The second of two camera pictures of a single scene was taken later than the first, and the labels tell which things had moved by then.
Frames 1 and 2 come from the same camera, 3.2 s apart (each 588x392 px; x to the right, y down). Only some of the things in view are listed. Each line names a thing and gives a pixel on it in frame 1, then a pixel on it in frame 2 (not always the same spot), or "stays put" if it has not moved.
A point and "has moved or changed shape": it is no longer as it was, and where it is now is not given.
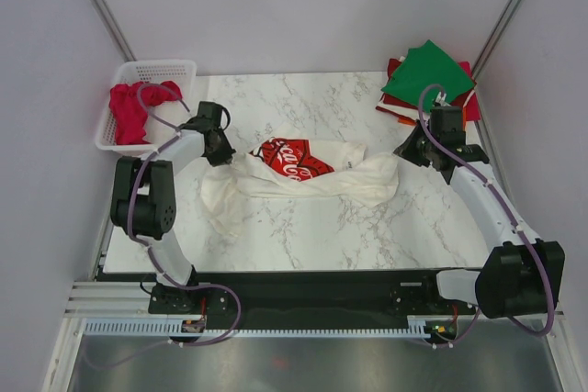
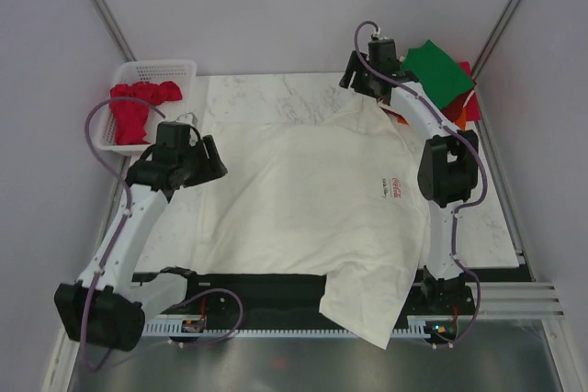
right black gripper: [407, 151] -> [357, 84]
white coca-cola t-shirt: [285, 163] has moved or changed shape
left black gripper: [225, 157] -> [212, 166]
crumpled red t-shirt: [130, 105] stays put
